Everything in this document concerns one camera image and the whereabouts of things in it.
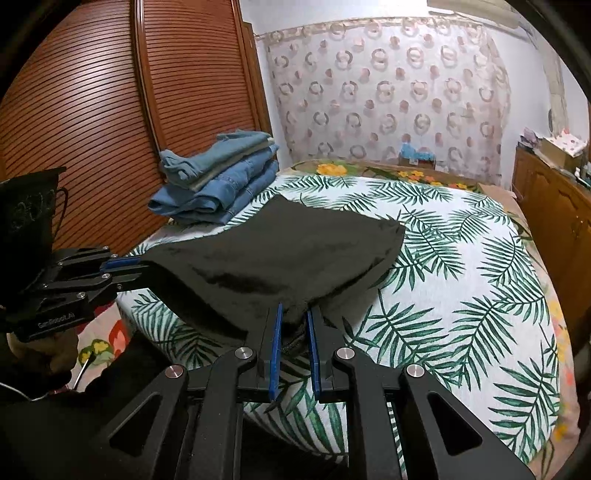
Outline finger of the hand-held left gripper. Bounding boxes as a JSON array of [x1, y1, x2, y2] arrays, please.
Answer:
[[54, 248, 145, 278], [41, 271, 152, 306]]

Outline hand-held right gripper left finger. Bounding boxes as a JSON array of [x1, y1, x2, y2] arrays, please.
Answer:
[[95, 303, 284, 480]]

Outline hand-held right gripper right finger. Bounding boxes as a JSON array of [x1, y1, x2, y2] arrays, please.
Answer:
[[305, 307, 539, 480]]

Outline black pants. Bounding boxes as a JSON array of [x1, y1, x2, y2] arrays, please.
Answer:
[[139, 194, 407, 350]]

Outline person's left forearm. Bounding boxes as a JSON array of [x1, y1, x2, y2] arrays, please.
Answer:
[[0, 330, 191, 480]]

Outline person's left hand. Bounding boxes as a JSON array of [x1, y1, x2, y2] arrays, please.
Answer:
[[7, 330, 80, 385]]

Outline leaf print bedsheet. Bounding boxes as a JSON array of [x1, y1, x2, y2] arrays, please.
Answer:
[[115, 173, 566, 467]]

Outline light blue folded jeans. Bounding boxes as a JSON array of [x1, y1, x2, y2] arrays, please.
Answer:
[[158, 130, 274, 191]]

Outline wooden louvred wardrobe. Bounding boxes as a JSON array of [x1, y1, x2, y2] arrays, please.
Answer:
[[0, 0, 274, 259]]

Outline floral blanket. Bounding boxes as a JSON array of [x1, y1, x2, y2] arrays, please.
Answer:
[[76, 158, 583, 455]]

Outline small cardboard box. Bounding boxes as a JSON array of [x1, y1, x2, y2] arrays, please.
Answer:
[[399, 154, 438, 171]]

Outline wooden cabinet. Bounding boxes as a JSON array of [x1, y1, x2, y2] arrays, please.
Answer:
[[512, 145, 591, 324]]

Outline open cardboard box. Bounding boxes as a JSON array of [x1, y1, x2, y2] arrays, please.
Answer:
[[539, 136, 583, 171]]

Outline spotted white cloth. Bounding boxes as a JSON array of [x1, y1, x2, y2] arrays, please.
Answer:
[[553, 130, 588, 157]]

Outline beige drape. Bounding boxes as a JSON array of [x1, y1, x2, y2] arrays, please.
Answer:
[[540, 55, 578, 139]]

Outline thin white cable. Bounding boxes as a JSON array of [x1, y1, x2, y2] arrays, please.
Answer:
[[0, 382, 51, 403]]

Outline ring print curtain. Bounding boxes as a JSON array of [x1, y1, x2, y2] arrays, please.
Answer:
[[265, 16, 512, 185]]

